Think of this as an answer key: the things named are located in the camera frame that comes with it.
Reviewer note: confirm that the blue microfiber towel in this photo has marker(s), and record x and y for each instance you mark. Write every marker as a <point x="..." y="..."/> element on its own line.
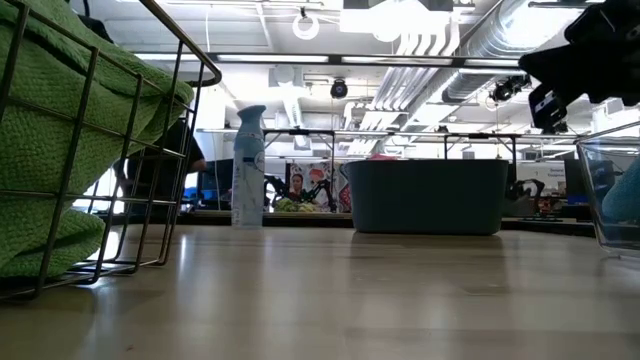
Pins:
<point x="622" y="197"/>

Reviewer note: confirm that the pink microfiber towel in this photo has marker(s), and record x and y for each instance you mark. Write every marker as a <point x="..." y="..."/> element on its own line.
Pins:
<point x="382" y="156"/>

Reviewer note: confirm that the black background robot arm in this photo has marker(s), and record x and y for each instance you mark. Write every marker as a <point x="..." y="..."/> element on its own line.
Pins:
<point x="525" y="192"/>
<point x="325" y="192"/>

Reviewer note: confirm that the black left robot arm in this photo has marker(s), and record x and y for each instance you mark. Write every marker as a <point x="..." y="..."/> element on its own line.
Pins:
<point x="97" y="30"/>

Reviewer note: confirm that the black track spotlight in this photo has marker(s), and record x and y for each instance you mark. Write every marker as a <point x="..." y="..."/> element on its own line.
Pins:
<point x="507" y="89"/>

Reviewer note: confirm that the white printed sign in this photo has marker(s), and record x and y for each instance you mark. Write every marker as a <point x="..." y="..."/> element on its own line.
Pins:
<point x="550" y="175"/>

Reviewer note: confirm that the clear plastic bin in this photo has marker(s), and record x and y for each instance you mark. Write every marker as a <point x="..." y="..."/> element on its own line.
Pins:
<point x="590" y="200"/>

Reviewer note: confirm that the blue plastic basket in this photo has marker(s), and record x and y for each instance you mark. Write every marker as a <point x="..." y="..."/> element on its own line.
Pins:
<point x="427" y="200"/>

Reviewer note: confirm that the colourful printed poster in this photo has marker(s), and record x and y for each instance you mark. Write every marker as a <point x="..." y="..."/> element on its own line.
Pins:
<point x="312" y="182"/>

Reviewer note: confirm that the yellow green cloth pile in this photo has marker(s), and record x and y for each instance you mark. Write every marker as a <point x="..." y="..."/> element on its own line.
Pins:
<point x="295" y="205"/>

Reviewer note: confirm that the pale blue spray bottle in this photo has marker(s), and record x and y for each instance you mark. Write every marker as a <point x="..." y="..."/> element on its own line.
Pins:
<point x="249" y="165"/>

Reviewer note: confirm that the person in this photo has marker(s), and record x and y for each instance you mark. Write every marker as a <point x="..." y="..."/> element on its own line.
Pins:
<point x="160" y="165"/>

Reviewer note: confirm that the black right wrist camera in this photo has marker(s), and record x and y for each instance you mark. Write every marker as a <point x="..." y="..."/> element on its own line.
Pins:
<point x="547" y="110"/>

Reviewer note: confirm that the silver ventilation duct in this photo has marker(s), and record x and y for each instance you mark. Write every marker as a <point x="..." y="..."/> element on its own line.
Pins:
<point x="500" y="30"/>

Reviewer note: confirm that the black metal stand frame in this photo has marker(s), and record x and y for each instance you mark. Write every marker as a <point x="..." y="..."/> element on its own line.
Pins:
<point x="480" y="136"/>
<point x="300" y="132"/>

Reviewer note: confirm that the black aluminium rig frame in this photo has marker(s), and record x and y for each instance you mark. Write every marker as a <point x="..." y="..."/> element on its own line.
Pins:
<point x="335" y="60"/>

